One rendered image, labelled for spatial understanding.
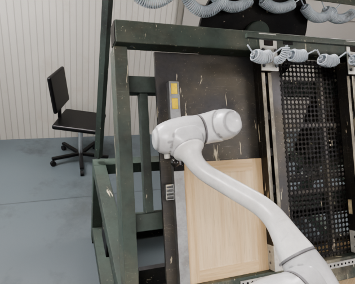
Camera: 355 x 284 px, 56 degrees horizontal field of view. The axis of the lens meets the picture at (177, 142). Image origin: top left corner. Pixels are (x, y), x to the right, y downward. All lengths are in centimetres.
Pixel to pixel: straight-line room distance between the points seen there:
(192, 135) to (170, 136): 7
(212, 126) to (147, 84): 64
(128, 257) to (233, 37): 113
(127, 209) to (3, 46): 309
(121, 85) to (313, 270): 104
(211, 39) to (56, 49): 281
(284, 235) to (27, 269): 231
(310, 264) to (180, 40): 109
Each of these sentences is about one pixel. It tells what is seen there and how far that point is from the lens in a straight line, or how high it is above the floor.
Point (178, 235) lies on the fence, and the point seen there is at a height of 110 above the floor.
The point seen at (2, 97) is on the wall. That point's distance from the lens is 445.
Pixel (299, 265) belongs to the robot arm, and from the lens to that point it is 94.
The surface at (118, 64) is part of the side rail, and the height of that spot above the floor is 176.
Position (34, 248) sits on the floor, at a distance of 310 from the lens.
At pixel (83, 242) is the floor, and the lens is 310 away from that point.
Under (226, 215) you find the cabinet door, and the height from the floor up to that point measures 114.
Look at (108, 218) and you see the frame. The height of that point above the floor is 79.
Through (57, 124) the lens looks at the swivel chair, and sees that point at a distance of 376.
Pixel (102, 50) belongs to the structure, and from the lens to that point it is 212.
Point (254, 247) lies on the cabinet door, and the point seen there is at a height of 99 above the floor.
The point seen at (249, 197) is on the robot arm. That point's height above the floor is 163.
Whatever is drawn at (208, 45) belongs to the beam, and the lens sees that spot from 165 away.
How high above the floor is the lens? 218
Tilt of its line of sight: 28 degrees down
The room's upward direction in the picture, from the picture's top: 9 degrees clockwise
